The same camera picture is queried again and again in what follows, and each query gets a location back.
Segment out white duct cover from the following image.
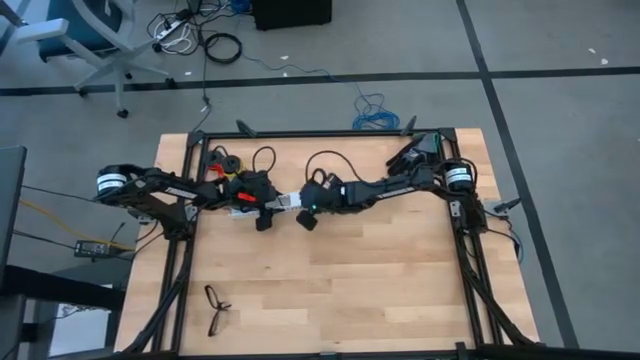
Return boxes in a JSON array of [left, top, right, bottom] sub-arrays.
[[227, 191, 304, 220]]

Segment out black work glove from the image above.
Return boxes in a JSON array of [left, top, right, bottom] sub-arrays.
[[385, 145, 426, 177], [414, 130, 447, 164]]

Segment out black eyeglasses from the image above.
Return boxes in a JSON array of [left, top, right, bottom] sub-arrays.
[[203, 284, 233, 338]]

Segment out black power adapter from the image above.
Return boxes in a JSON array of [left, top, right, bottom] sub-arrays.
[[73, 239, 115, 260]]

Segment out white power strip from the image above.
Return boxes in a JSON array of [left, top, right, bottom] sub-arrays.
[[153, 12, 194, 43]]

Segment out black floor box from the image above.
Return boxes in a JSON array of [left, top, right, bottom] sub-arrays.
[[250, 0, 334, 32]]

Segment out black side desk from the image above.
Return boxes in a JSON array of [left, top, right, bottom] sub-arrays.
[[0, 263, 127, 314]]

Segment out black side panel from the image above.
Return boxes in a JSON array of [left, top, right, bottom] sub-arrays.
[[0, 144, 28, 297]]

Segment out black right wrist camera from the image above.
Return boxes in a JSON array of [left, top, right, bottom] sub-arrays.
[[295, 209, 319, 233]]

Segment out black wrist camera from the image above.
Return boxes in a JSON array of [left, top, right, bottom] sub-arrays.
[[295, 209, 319, 233], [254, 209, 274, 233]]

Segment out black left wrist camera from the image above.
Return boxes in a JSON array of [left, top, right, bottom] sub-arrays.
[[254, 209, 274, 233]]

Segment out black left camera cable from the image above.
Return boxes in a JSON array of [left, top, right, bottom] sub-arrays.
[[212, 144, 278, 176]]

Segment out black camera cable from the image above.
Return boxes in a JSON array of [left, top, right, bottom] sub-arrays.
[[212, 144, 278, 176], [303, 149, 366, 185]]

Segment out black right camera cable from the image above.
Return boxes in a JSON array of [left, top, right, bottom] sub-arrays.
[[303, 149, 366, 185]]

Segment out black spool red wire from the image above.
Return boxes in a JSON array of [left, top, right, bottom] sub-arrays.
[[205, 148, 227, 180]]

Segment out black frame clamp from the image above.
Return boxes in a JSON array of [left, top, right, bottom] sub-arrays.
[[235, 118, 258, 139], [399, 114, 419, 138]]

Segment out black aluminium table frame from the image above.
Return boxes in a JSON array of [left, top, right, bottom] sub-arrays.
[[113, 126, 544, 360]]

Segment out blue coiled floor cable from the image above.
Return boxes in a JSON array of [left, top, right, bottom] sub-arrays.
[[239, 52, 402, 132]]

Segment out black sleeved cable harness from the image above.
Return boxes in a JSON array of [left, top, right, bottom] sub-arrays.
[[458, 234, 539, 347], [122, 234, 197, 355]]

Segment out black coiled floor cable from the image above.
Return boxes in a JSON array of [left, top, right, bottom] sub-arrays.
[[203, 31, 244, 66]]

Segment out orange floor cable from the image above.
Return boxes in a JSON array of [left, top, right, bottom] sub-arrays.
[[19, 198, 137, 252]]

